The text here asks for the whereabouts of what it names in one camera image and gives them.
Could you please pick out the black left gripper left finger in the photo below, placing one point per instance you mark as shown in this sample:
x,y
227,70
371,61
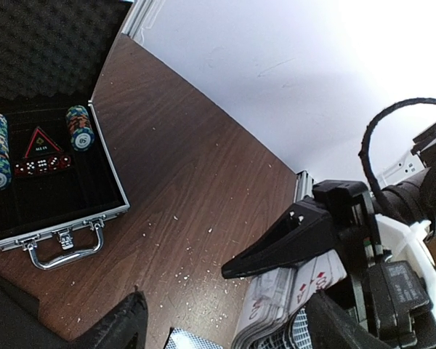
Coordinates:
x,y
124,326

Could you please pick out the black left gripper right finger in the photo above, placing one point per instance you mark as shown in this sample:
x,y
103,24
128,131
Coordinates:
x,y
330,327

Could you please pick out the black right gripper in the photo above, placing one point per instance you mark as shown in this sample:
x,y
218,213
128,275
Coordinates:
x,y
387,298

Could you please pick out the boxed deck of cards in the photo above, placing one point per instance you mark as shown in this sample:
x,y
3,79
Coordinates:
x,y
273,314

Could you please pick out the dealt card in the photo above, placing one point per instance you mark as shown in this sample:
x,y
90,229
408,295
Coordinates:
x,y
182,339

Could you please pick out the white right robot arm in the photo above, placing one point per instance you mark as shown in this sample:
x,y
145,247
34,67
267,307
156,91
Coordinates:
x,y
411,200

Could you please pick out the black poker table mat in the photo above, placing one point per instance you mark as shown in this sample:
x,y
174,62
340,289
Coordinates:
x,y
19,324

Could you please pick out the aluminium poker chip case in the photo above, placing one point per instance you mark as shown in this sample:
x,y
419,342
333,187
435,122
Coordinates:
x,y
51,56

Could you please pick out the red dice set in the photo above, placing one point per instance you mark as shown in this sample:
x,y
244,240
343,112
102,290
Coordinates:
x,y
46,165

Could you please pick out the right chip row in case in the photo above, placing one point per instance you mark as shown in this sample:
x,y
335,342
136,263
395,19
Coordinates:
x,y
80,130

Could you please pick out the red triangle card in case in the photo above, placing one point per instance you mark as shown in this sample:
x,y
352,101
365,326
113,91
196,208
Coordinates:
x,y
41,144

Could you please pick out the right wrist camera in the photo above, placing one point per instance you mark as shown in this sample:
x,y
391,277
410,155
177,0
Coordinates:
x,y
407,243

